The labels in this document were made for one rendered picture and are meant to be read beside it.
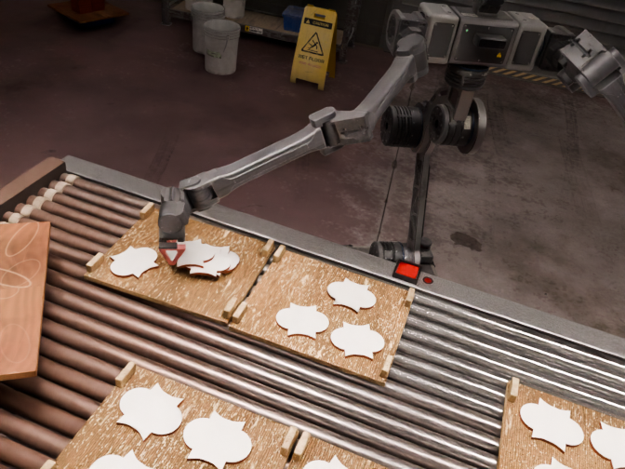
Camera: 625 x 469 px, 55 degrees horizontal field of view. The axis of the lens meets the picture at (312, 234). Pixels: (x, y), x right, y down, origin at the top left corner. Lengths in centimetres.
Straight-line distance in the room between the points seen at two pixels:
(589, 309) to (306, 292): 218
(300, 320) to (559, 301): 217
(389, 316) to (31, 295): 88
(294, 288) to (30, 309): 66
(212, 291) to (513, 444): 82
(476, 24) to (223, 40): 329
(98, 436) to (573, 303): 272
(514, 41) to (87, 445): 167
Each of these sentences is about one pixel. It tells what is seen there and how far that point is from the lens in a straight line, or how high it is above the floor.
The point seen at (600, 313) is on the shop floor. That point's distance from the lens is 357.
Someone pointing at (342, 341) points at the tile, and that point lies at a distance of 152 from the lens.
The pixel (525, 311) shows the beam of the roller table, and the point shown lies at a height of 92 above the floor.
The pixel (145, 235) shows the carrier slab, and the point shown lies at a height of 94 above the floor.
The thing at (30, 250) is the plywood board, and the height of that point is 104.
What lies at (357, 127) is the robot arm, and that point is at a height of 136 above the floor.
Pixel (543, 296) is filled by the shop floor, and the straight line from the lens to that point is 349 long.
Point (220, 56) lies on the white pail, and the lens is 513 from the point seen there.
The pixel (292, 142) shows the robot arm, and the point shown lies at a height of 131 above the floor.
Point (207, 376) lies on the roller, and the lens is 146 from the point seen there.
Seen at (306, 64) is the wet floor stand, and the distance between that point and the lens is 511.
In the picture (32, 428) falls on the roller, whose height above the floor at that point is 92.
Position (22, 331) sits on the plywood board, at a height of 104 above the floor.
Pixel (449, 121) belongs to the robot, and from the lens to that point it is 216.
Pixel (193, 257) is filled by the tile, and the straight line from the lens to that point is 166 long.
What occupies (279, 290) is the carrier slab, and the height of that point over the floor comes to 94.
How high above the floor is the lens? 205
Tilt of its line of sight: 37 degrees down
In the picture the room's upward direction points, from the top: 10 degrees clockwise
